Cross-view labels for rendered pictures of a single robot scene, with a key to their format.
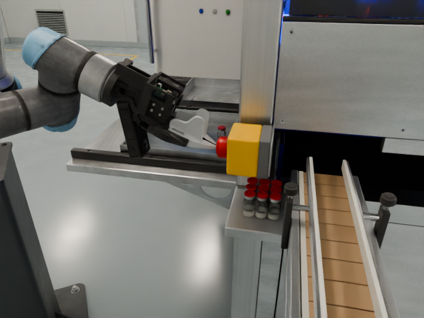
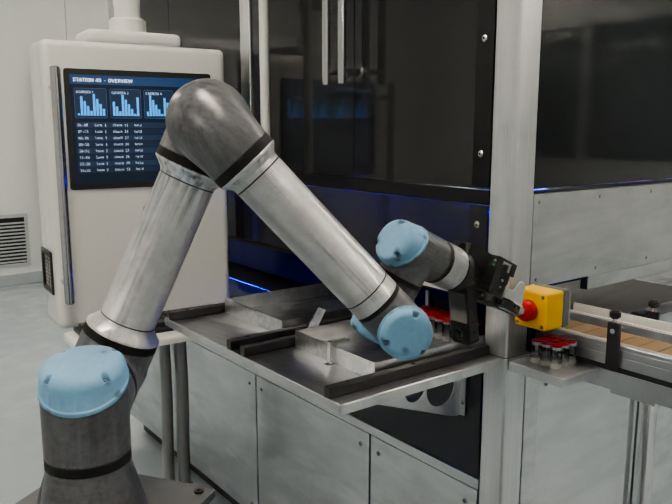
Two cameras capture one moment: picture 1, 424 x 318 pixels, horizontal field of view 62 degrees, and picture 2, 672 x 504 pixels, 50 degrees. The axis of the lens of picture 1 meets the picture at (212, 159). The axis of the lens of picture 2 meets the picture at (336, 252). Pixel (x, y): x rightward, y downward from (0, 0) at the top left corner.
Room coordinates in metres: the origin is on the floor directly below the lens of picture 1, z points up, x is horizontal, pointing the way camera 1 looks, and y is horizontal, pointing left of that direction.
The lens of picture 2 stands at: (-0.02, 1.19, 1.33)
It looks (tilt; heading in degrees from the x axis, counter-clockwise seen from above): 10 degrees down; 311
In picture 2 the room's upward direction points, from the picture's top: straight up
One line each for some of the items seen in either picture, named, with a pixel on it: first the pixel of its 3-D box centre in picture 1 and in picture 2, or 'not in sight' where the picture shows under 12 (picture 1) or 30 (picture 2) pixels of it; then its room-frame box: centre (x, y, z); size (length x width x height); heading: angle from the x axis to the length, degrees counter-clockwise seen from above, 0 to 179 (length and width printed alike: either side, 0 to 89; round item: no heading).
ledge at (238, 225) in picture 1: (266, 214); (557, 367); (0.54, -0.10, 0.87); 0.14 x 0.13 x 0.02; 78
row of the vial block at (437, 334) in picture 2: not in sight; (436, 326); (0.81, -0.09, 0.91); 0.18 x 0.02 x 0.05; 168
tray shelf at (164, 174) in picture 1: (200, 119); (329, 336); (1.01, 0.03, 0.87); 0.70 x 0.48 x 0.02; 168
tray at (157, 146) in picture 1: (203, 135); (397, 338); (0.83, 0.02, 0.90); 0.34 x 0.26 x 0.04; 78
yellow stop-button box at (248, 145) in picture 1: (248, 149); (541, 306); (0.56, -0.07, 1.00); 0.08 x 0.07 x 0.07; 78
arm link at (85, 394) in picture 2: not in sight; (86, 402); (0.86, 0.71, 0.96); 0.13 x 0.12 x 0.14; 138
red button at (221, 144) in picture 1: (226, 147); (528, 310); (0.57, -0.03, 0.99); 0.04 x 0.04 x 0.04; 78
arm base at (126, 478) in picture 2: not in sight; (90, 483); (0.86, 0.71, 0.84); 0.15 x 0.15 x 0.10
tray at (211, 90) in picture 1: (231, 94); (311, 305); (1.16, -0.07, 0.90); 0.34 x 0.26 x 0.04; 78
